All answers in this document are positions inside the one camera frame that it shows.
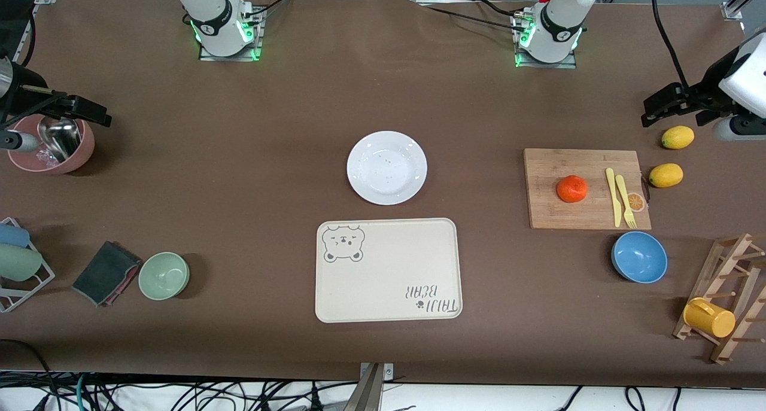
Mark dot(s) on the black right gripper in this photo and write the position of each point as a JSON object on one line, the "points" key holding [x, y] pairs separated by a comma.
{"points": [[24, 100]]}

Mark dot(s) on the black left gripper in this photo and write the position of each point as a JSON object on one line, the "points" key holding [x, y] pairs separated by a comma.
{"points": [[710, 87]]}

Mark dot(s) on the orange mandarin fruit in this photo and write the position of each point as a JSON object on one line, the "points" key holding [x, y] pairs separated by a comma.
{"points": [[572, 189]]}

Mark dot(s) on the white round plate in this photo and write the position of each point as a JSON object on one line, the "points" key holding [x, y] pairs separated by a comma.
{"points": [[386, 167]]}

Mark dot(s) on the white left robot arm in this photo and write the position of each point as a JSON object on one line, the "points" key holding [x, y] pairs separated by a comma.
{"points": [[559, 16]]}

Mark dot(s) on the yellow lemon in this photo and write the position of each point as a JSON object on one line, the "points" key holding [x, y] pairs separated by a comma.
{"points": [[666, 175], [678, 137]]}

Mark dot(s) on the steel scoop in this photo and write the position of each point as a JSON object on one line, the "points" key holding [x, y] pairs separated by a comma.
{"points": [[60, 139]]}

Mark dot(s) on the pink bowl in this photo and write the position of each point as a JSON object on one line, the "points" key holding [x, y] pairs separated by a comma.
{"points": [[82, 151]]}

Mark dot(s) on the clear plastic ice pieces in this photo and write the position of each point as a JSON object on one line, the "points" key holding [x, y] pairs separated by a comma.
{"points": [[45, 158]]}

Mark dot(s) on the yellow plastic fork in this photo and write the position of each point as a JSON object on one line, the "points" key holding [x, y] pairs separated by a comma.
{"points": [[622, 189]]}

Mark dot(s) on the round orange slice tag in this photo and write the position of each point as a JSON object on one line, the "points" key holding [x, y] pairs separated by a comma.
{"points": [[637, 203]]}

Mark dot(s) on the yellow plastic knife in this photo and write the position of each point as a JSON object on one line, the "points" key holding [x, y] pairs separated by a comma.
{"points": [[614, 198]]}

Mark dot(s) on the blue cup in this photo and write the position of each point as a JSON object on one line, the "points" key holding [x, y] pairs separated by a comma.
{"points": [[13, 235]]}

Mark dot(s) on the blue bowl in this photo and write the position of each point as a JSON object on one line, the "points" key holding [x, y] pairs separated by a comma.
{"points": [[639, 257]]}

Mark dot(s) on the wooden peg mug rack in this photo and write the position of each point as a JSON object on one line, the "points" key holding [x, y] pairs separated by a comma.
{"points": [[739, 261]]}

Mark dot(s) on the pale green cup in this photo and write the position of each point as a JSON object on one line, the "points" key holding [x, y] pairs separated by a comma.
{"points": [[18, 262]]}

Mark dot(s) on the grey pink folded cloth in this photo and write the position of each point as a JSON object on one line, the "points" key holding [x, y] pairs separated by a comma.
{"points": [[105, 273]]}

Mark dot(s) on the wooden cutting board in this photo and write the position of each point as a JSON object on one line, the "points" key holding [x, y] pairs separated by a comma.
{"points": [[553, 213]]}

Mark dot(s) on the pale green bowl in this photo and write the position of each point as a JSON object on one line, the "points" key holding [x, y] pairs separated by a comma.
{"points": [[164, 276]]}

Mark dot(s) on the yellow mug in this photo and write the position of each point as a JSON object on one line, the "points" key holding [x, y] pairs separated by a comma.
{"points": [[709, 318]]}

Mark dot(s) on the beige bear print tray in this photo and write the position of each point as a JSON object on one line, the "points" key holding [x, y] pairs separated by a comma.
{"points": [[389, 273]]}

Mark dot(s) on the grey metal strut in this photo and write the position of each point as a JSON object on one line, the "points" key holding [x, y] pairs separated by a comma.
{"points": [[366, 393]]}

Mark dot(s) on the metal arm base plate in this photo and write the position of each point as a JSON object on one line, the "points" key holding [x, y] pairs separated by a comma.
{"points": [[571, 61], [257, 37]]}

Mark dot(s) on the metal table edge bracket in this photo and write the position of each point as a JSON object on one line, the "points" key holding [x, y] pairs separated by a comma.
{"points": [[389, 370]]}

